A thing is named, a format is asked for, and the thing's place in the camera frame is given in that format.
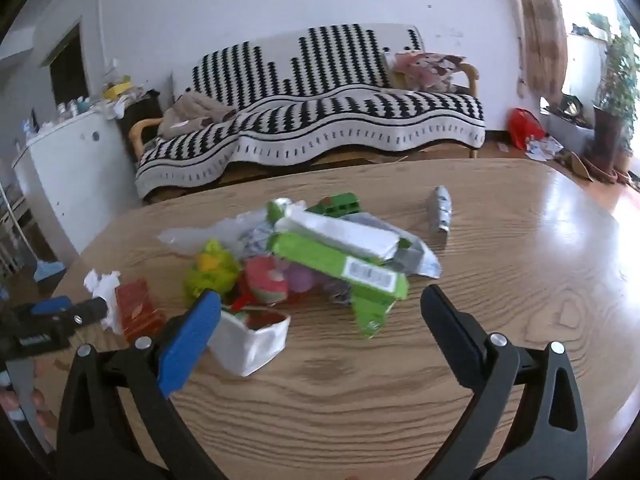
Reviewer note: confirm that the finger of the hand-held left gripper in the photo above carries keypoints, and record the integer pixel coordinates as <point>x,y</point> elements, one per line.
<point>82,316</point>
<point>50,305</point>

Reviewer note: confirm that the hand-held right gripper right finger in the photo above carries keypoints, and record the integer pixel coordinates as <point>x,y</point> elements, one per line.
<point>452,337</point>

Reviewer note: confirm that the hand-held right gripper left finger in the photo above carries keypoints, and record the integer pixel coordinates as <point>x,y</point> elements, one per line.
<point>190,345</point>

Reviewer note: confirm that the white paper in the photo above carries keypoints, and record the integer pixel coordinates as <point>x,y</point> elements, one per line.
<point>102,285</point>

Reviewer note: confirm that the white torn carton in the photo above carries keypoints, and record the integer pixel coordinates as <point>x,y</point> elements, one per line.
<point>250,347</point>

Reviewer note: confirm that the pink toy figure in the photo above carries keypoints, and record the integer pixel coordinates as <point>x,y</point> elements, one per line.
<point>262,280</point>

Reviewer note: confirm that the blue dustpan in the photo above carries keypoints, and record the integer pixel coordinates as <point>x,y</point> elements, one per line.
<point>50,270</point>

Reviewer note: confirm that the red box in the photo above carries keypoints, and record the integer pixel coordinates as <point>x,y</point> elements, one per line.
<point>137,310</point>

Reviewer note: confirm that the yellow green toy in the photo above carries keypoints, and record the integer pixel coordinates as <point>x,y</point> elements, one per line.
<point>212,270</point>

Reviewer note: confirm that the silver foil packet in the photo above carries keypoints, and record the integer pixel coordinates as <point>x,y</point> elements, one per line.
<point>419,261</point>

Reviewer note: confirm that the clear plastic bag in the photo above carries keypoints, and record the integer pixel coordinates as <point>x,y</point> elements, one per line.
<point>200,235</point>

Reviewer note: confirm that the rolled silver foil wrapper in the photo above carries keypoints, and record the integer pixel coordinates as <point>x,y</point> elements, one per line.
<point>442,210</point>

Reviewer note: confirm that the white cabinet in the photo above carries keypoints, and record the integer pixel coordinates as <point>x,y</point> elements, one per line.
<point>75,170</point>

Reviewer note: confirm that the green carton box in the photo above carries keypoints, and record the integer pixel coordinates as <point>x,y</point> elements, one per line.
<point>325,260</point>

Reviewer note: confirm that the long white and green box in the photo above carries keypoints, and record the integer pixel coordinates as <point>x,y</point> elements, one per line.
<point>340,232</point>

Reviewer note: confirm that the green toy car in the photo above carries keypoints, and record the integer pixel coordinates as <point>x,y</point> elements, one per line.
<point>335,205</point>

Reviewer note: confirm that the rattan sofa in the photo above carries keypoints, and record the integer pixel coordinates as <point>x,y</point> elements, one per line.
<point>141,130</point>

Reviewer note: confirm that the row of small bottles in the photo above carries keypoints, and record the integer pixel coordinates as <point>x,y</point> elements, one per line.
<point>75,107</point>

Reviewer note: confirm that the scattered paper scraps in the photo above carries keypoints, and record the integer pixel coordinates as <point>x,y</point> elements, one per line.
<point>542,147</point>

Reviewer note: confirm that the dark side table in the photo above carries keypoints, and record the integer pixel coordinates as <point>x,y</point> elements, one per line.
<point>142,110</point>

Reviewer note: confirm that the red bag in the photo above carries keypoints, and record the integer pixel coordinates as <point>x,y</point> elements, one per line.
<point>525,127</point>

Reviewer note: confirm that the yellow box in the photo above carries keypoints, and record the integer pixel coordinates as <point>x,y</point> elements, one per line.
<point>117,91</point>

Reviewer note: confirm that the brown cloth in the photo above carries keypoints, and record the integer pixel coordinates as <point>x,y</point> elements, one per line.
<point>190,110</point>

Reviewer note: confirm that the black and white striped blanket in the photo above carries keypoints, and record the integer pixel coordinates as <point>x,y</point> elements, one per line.
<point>350,110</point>

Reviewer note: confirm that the pink printed pillow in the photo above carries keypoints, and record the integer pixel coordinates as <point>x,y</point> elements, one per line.
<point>425,70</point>

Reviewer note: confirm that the potted plant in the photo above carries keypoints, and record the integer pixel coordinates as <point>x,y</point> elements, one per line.
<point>617,80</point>

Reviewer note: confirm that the brown patterned curtain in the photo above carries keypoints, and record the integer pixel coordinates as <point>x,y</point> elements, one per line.
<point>542,35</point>

